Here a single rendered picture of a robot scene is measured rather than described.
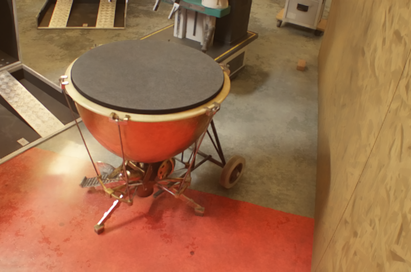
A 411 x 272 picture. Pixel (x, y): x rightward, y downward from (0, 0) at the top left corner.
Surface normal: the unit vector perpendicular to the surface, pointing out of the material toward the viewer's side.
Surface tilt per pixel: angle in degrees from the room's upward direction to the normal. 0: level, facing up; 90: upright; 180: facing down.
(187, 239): 0
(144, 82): 0
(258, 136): 0
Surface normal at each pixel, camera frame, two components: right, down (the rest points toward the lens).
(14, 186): 0.10, -0.81
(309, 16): -0.40, 0.50
